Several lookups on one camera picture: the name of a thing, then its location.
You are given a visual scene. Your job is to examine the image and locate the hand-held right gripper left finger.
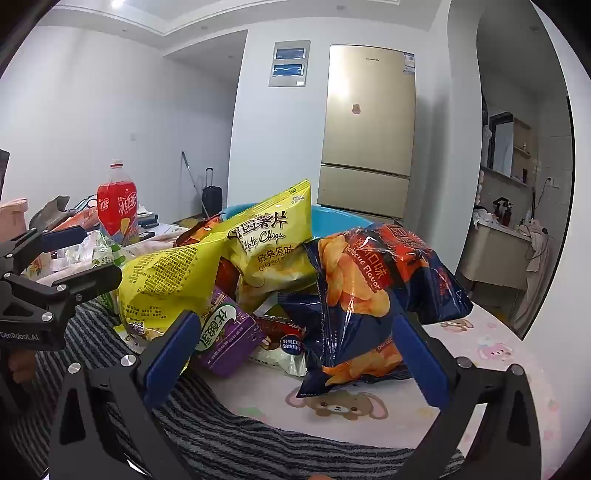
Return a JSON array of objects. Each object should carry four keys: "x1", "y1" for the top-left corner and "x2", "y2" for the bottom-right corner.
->
[{"x1": 48, "y1": 310, "x2": 204, "y2": 480}]

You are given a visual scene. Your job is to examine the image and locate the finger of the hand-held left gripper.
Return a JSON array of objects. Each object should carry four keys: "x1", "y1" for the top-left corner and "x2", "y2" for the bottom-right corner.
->
[
  {"x1": 0, "y1": 225, "x2": 89, "y2": 278},
  {"x1": 0, "y1": 264, "x2": 124, "y2": 326}
]

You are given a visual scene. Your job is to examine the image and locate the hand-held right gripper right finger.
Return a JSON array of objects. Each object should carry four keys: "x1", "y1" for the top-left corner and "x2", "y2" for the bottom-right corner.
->
[{"x1": 392, "y1": 311, "x2": 542, "y2": 480}]

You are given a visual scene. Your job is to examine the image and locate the purple snack box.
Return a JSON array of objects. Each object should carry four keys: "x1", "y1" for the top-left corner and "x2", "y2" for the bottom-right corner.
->
[{"x1": 191, "y1": 286, "x2": 267, "y2": 379}]

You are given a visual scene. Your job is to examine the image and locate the yellow potato chips bag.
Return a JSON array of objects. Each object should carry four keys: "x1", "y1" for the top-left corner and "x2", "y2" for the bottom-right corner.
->
[
  {"x1": 113, "y1": 240, "x2": 232, "y2": 342},
  {"x1": 221, "y1": 179, "x2": 324, "y2": 315}
]

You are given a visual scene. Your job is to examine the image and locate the dark blue chips bag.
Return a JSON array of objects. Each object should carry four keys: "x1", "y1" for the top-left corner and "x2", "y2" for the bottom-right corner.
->
[{"x1": 277, "y1": 223, "x2": 475, "y2": 398}]

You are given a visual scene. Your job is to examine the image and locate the red chocolate pie packet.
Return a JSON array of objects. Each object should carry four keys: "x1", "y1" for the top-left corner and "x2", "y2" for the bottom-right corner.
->
[{"x1": 252, "y1": 314, "x2": 308, "y2": 356}]

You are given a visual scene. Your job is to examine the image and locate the orange red snack bag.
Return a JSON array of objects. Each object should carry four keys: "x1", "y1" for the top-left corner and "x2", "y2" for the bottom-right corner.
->
[{"x1": 174, "y1": 215, "x2": 241, "y2": 301}]

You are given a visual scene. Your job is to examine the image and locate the blue plastic basin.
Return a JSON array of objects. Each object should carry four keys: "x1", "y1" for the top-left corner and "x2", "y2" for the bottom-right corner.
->
[{"x1": 217, "y1": 203, "x2": 377, "y2": 241}]

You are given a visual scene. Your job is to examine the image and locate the person's left hand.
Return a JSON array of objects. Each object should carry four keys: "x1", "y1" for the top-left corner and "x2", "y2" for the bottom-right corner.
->
[{"x1": 7, "y1": 348, "x2": 40, "y2": 388}]

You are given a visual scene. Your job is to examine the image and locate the orange flat packet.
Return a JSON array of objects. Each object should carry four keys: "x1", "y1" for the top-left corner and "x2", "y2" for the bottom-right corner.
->
[{"x1": 51, "y1": 210, "x2": 100, "y2": 232}]

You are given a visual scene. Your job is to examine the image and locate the clear plastic packets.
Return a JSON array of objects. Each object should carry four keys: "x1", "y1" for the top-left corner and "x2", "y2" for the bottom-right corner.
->
[{"x1": 28, "y1": 231, "x2": 116, "y2": 282}]

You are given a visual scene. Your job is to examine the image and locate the grey crumpled object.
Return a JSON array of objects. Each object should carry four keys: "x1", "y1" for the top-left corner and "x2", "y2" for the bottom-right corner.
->
[{"x1": 36, "y1": 196, "x2": 71, "y2": 227}]

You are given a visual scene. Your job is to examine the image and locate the green white packet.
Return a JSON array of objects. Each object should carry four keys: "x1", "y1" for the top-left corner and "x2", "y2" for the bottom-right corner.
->
[{"x1": 92, "y1": 242, "x2": 127, "y2": 271}]

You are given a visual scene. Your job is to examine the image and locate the pink box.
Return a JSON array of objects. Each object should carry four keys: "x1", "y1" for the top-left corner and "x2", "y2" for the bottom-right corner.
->
[{"x1": 0, "y1": 198, "x2": 29, "y2": 237}]

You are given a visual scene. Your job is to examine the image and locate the red soda bottle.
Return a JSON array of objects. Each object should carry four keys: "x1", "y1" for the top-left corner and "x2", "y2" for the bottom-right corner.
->
[{"x1": 96, "y1": 159, "x2": 139, "y2": 245}]

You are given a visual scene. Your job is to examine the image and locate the grey striped blanket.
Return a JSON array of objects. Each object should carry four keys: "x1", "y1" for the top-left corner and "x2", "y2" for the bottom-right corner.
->
[{"x1": 9, "y1": 295, "x2": 465, "y2": 480}]

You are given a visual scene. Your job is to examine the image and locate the white snack packet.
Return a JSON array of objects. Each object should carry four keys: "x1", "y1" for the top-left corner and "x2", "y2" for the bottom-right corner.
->
[{"x1": 249, "y1": 346, "x2": 308, "y2": 377}]

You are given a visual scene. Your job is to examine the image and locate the beige vanity cabinet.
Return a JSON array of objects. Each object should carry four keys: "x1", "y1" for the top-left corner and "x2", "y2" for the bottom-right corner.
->
[{"x1": 457, "y1": 217, "x2": 541, "y2": 289}]

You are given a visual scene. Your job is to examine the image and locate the grey mop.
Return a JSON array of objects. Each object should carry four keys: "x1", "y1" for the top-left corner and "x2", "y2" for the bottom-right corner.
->
[{"x1": 181, "y1": 151, "x2": 206, "y2": 217}]

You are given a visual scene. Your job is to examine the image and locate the black suitcase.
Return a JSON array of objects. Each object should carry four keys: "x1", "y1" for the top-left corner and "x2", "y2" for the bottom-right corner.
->
[{"x1": 201, "y1": 167, "x2": 223, "y2": 217}]

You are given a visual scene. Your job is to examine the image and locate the beige hanging towel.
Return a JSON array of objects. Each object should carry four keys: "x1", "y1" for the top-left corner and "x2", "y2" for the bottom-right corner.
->
[{"x1": 512, "y1": 222, "x2": 550, "y2": 324}]

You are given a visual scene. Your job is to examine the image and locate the bathroom mirror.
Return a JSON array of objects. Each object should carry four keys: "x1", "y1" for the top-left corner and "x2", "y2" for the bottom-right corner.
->
[{"x1": 489, "y1": 112, "x2": 515, "y2": 176}]

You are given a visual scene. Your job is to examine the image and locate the gold refrigerator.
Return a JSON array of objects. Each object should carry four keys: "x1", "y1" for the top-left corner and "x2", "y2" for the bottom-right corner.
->
[{"x1": 316, "y1": 45, "x2": 416, "y2": 222}]

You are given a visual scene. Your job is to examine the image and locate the grey wall electrical panel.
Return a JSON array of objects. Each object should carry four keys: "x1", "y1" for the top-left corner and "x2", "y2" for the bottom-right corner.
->
[{"x1": 269, "y1": 41, "x2": 311, "y2": 88}]

